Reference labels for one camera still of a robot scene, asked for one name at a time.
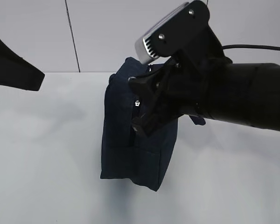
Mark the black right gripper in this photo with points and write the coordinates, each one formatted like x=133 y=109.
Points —
x=171 y=90

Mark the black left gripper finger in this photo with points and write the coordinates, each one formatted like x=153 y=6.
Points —
x=17 y=73

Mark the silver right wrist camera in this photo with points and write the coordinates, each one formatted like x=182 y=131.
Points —
x=186 y=27

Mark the navy blue lunch bag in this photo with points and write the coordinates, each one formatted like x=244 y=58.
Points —
x=125 y=155

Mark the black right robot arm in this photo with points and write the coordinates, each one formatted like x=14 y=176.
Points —
x=212 y=88

